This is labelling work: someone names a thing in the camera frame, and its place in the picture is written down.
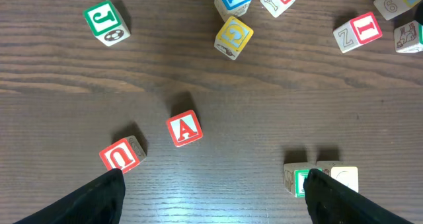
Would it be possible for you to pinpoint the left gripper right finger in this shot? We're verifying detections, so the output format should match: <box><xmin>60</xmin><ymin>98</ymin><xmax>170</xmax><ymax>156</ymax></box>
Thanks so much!
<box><xmin>303</xmin><ymin>168</ymin><xmax>411</xmax><ymax>224</ymax></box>

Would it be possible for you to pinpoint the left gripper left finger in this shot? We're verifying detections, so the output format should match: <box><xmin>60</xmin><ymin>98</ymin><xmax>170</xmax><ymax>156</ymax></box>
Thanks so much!
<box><xmin>16</xmin><ymin>168</ymin><xmax>126</xmax><ymax>224</ymax></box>

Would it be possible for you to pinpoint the yellow block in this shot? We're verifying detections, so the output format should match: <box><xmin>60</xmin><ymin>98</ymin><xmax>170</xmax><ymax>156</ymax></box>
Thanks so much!
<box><xmin>373</xmin><ymin>0</ymin><xmax>421</xmax><ymax>20</ymax></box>
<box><xmin>316</xmin><ymin>161</ymin><xmax>359</xmax><ymax>192</ymax></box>
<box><xmin>214</xmin><ymin>16</ymin><xmax>254</xmax><ymax>60</ymax></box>

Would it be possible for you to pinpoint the green R block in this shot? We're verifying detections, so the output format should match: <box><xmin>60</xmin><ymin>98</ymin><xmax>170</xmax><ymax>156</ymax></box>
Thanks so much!
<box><xmin>283</xmin><ymin>163</ymin><xmax>322</xmax><ymax>198</ymax></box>

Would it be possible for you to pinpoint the green B block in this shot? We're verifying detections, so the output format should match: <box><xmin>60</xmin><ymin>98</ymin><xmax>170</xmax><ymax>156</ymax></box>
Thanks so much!
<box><xmin>394</xmin><ymin>20</ymin><xmax>422</xmax><ymax>53</ymax></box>

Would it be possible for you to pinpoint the red U block lower left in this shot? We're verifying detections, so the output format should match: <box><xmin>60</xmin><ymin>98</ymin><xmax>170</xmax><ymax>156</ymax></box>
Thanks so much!
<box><xmin>99</xmin><ymin>135</ymin><xmax>147</xmax><ymax>174</ymax></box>

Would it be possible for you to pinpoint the red A block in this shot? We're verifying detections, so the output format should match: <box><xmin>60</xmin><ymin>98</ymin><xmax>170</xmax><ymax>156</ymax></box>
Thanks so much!
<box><xmin>166</xmin><ymin>110</ymin><xmax>203</xmax><ymax>147</ymax></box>

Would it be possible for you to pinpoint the green J block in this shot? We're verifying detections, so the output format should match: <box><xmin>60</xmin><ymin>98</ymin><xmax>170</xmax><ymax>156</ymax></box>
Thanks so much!
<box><xmin>83</xmin><ymin>0</ymin><xmax>131</xmax><ymax>46</ymax></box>

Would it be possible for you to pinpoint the red I block centre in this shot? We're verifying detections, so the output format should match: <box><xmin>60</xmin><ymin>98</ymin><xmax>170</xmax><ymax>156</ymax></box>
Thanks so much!
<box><xmin>333</xmin><ymin>12</ymin><xmax>383</xmax><ymax>53</ymax></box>

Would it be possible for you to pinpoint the blue P block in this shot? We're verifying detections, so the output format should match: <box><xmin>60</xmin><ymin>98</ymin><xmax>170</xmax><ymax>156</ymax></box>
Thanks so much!
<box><xmin>214</xmin><ymin>0</ymin><xmax>252</xmax><ymax>22</ymax></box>

